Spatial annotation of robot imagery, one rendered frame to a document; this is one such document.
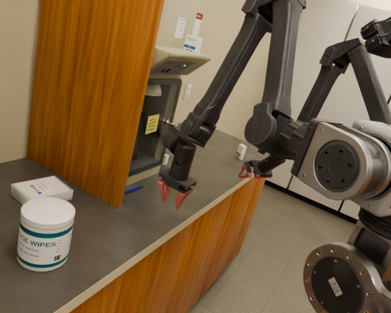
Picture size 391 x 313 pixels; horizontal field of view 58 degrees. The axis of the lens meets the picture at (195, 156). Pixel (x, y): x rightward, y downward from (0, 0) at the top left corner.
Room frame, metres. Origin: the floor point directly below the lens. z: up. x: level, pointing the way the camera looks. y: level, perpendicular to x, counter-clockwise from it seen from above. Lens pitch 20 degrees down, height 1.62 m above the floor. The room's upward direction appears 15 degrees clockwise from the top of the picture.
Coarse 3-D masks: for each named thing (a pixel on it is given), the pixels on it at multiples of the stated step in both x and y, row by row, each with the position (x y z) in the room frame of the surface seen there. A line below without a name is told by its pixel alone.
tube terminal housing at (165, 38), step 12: (168, 0) 1.32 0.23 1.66; (180, 0) 1.39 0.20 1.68; (192, 0) 1.46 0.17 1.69; (168, 12) 1.33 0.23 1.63; (180, 12) 1.40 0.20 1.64; (192, 12) 1.48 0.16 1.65; (168, 24) 1.35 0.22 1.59; (192, 24) 1.50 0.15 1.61; (168, 36) 1.36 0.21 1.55; (156, 168) 1.49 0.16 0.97; (132, 180) 1.33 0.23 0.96
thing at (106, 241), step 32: (224, 160) 1.93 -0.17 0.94; (0, 192) 1.02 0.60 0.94; (160, 192) 1.33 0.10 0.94; (192, 192) 1.42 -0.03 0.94; (224, 192) 1.51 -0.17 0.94; (0, 224) 0.86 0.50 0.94; (96, 224) 0.99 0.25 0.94; (128, 224) 1.04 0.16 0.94; (160, 224) 1.09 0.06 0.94; (0, 256) 0.74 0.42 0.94; (96, 256) 0.84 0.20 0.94; (128, 256) 0.87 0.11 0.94; (0, 288) 0.64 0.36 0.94; (32, 288) 0.67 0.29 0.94; (64, 288) 0.69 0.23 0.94; (96, 288) 0.74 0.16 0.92
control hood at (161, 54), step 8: (160, 48) 1.22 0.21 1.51; (168, 48) 1.30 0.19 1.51; (176, 48) 1.40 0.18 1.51; (160, 56) 1.19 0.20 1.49; (168, 56) 1.18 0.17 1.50; (176, 56) 1.23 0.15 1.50; (184, 56) 1.27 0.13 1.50; (192, 56) 1.32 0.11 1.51; (200, 56) 1.38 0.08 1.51; (208, 56) 1.46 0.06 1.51; (152, 64) 1.20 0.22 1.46; (160, 64) 1.21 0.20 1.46; (192, 64) 1.40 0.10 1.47; (200, 64) 1.45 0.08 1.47; (184, 72) 1.45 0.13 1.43
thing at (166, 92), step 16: (160, 80) 1.35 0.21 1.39; (176, 80) 1.46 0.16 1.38; (160, 96) 1.37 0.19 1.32; (176, 96) 1.49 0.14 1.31; (144, 112) 1.30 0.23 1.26; (160, 112) 1.40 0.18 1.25; (144, 128) 1.32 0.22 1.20; (160, 128) 1.42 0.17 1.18; (144, 144) 1.34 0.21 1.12; (160, 144) 1.45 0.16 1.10; (144, 160) 1.36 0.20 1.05; (160, 160) 1.48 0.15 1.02; (128, 176) 1.28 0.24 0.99
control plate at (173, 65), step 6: (162, 66) 1.24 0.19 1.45; (168, 66) 1.28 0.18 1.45; (174, 66) 1.31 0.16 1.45; (180, 66) 1.34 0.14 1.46; (186, 66) 1.38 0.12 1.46; (156, 72) 1.27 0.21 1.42; (162, 72) 1.30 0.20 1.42; (168, 72) 1.34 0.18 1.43; (174, 72) 1.37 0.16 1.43; (180, 72) 1.41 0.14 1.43
